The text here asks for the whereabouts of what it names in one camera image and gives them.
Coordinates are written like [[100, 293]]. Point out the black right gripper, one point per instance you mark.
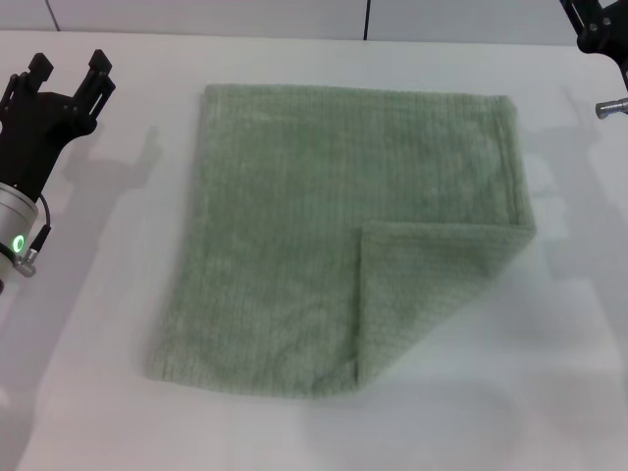
[[601, 36]]

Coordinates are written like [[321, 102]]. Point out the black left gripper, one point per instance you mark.
[[39, 127]]

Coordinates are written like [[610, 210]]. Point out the green terry towel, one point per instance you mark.
[[294, 221]]

